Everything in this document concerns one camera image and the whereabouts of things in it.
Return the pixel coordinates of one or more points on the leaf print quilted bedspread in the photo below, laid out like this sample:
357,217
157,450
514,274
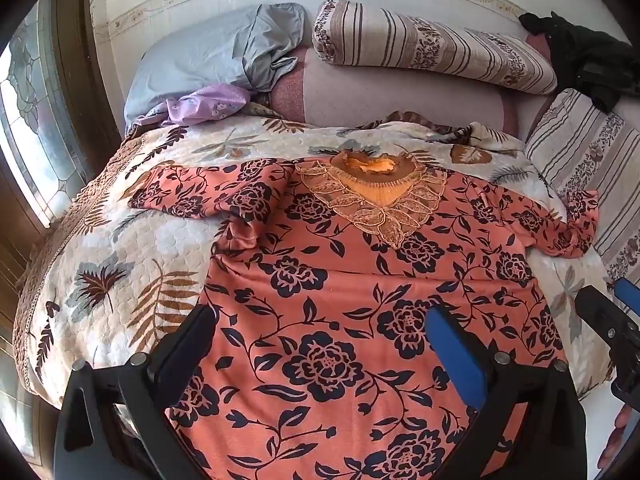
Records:
125,240

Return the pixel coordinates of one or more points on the purple floral cloth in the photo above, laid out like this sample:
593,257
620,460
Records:
210,105

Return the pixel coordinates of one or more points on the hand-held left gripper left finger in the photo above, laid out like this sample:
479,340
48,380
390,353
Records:
197,332

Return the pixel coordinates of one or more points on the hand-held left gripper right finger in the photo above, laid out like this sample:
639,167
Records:
452,345

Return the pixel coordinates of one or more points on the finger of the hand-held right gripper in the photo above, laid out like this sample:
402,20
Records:
600,315
627,292

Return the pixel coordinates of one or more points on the wooden window frame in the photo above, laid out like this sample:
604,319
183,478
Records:
80,60

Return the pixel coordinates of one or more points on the black garment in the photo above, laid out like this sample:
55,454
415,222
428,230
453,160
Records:
590,60

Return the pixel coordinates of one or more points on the grey-blue pillow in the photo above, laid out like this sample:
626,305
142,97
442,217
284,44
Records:
200,55

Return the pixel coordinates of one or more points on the striped floral pillow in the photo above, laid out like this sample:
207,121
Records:
585,150

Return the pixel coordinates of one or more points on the striped floral rolled quilt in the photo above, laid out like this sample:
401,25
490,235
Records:
440,45

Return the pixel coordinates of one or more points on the leaded glass window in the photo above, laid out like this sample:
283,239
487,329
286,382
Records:
35,125

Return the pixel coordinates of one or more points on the person's right hand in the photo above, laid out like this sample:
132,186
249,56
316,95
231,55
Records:
619,430

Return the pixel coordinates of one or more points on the mauve padded headboard cushion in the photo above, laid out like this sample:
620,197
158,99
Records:
390,100

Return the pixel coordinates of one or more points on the orange floral blouse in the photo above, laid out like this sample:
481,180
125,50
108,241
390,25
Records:
325,310

